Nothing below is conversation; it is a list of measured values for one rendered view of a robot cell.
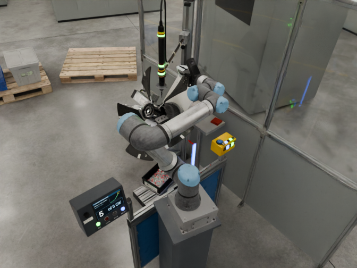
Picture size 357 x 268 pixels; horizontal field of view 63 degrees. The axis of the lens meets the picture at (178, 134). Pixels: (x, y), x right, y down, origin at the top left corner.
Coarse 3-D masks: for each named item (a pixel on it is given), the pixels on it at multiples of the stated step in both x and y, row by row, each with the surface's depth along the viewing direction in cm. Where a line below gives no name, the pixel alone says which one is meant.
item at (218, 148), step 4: (220, 136) 215; (224, 136) 215; (228, 136) 215; (232, 136) 215; (212, 140) 211; (216, 140) 211; (224, 140) 211; (232, 140) 211; (212, 144) 212; (216, 144) 208; (220, 144) 208; (228, 144) 210; (212, 148) 214; (216, 148) 210; (220, 148) 206; (228, 148) 213; (232, 148) 218; (216, 152) 212; (220, 152) 208; (224, 152) 212
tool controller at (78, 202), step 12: (108, 180) 159; (84, 192) 153; (96, 192) 152; (108, 192) 151; (120, 192) 155; (72, 204) 146; (84, 204) 145; (96, 204) 148; (108, 204) 152; (120, 204) 158; (84, 216) 144; (96, 216) 150; (108, 216) 155; (84, 228) 148; (96, 228) 152
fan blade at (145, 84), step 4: (148, 68) 220; (148, 72) 219; (144, 76) 227; (148, 76) 219; (144, 80) 227; (148, 80) 218; (144, 84) 229; (148, 84) 218; (144, 88) 232; (148, 88) 218; (148, 92) 220; (148, 96) 224
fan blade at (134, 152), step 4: (128, 148) 216; (132, 148) 215; (128, 152) 216; (132, 152) 215; (136, 152) 215; (140, 152) 214; (144, 152) 215; (136, 156) 215; (140, 156) 214; (148, 156) 214; (148, 160) 214; (152, 160) 214
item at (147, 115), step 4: (148, 104) 211; (152, 104) 209; (144, 108) 213; (148, 108) 212; (152, 108) 209; (156, 108) 209; (160, 108) 218; (164, 108) 216; (144, 112) 212; (148, 112) 210; (152, 112) 207; (156, 112) 209; (160, 112) 213; (164, 112) 215; (144, 116) 211; (148, 116) 210; (152, 116) 208; (156, 116) 211; (152, 120) 213
